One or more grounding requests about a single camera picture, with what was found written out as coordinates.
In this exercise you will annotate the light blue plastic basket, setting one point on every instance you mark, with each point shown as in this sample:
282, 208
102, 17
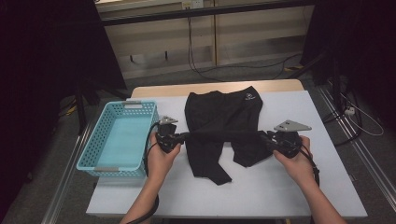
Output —
124, 143

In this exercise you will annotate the white table cover board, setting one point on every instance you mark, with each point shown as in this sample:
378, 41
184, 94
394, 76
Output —
249, 193

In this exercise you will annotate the black stand with upright post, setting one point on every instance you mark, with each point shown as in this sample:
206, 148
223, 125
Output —
335, 84

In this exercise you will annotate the long metal floor rail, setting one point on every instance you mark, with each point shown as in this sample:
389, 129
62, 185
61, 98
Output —
367, 158

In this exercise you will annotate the white power plug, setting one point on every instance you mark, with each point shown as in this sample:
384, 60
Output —
349, 111

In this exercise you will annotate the person's right hand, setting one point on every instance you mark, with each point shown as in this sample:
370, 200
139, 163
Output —
299, 169

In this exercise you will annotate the beige low cabinet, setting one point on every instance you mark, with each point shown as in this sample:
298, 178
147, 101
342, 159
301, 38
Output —
249, 37

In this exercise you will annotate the short metal floor rail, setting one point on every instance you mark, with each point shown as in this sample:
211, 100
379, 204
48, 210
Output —
67, 177

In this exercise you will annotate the black shorts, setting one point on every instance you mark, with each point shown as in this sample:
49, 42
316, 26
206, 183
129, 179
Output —
221, 115

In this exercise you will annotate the person's left hand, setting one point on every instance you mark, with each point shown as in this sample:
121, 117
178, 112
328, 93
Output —
158, 165

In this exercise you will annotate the black stand with slanted legs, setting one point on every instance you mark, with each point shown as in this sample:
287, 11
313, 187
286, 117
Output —
81, 115

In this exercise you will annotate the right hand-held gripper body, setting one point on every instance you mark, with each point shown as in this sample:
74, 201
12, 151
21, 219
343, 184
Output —
289, 126

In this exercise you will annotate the wooden table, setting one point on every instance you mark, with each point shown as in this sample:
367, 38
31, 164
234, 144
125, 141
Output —
155, 90

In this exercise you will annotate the black horizontal bar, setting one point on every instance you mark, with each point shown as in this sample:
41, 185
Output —
249, 8

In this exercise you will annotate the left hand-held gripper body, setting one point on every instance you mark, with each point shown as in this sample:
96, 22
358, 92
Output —
166, 137

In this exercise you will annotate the white wall socket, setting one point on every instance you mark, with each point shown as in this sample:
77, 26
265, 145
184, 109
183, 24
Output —
193, 3

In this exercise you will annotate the wide black curtain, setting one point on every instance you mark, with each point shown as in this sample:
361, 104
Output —
37, 62

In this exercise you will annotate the narrow black curtain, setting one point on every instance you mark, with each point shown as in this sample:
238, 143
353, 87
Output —
358, 46

